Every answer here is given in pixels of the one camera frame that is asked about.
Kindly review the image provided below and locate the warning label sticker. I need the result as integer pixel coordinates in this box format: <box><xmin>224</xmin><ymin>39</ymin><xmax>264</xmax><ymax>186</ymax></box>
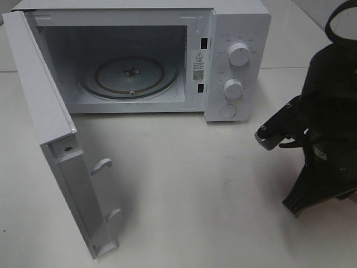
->
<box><xmin>192</xmin><ymin>50</ymin><xmax>206</xmax><ymax>82</ymax></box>

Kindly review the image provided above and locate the glass microwave turntable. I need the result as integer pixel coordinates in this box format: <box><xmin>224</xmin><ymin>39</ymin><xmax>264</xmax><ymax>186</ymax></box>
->
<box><xmin>80</xmin><ymin>56</ymin><xmax>180</xmax><ymax>100</ymax></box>

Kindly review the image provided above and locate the lower white control knob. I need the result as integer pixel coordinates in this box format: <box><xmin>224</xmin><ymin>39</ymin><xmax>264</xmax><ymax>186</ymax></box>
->
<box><xmin>223</xmin><ymin>79</ymin><xmax>243</xmax><ymax>99</ymax></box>

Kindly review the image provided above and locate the white microwave oven body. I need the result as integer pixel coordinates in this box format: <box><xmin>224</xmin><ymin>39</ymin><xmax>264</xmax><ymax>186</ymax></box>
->
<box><xmin>10</xmin><ymin>1</ymin><xmax>271</xmax><ymax>122</ymax></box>

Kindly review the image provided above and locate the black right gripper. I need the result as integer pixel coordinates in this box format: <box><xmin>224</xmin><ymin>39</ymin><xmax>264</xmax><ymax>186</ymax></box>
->
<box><xmin>282</xmin><ymin>130</ymin><xmax>356</xmax><ymax>218</ymax></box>

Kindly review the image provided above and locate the round white door button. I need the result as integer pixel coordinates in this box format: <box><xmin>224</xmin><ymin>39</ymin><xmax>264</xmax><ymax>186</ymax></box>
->
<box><xmin>220</xmin><ymin>104</ymin><xmax>237</xmax><ymax>118</ymax></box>

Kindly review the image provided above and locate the upper white control knob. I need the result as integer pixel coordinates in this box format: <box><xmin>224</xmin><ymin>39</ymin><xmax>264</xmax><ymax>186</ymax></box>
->
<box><xmin>228</xmin><ymin>41</ymin><xmax>250</xmax><ymax>66</ymax></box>

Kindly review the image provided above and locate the white control knob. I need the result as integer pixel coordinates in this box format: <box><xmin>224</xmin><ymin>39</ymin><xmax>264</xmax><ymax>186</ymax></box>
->
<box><xmin>228</xmin><ymin>41</ymin><xmax>250</xmax><ymax>66</ymax></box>
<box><xmin>223</xmin><ymin>79</ymin><xmax>243</xmax><ymax>99</ymax></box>

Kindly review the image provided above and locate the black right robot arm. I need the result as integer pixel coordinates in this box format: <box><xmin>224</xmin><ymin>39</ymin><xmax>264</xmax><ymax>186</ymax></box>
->
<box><xmin>279</xmin><ymin>1</ymin><xmax>356</xmax><ymax>217</ymax></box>

